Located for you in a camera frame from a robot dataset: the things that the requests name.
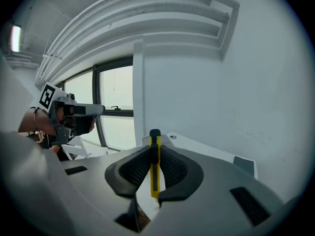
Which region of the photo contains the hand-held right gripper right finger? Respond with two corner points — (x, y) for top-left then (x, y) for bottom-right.
(147, 144), (286, 236)

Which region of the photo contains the beaded bracelet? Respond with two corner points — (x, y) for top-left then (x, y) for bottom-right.
(33, 106), (40, 133)

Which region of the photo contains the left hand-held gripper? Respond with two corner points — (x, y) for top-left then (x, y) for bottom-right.
(36, 82), (106, 146)

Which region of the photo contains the ceiling light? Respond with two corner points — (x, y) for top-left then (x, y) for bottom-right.
(10, 24), (22, 53)

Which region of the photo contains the dark green notebook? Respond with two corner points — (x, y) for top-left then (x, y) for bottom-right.
(233, 156), (255, 177)

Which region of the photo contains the person's left hand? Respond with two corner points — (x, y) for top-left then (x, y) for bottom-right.
(36, 106), (65, 136)

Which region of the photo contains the black framed window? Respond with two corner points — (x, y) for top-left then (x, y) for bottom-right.
(56, 55), (135, 152)

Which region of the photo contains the person's left forearm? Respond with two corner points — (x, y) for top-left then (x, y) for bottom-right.
(18, 109), (36, 134)

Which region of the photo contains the yellow utility knife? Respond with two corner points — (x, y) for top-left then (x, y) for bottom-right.
(149, 128), (162, 199)

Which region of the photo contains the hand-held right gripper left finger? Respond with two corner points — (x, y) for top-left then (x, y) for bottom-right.
(61, 145), (152, 236)

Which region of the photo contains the white ceiling cable tray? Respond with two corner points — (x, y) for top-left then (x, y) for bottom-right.
(34, 0), (241, 88)

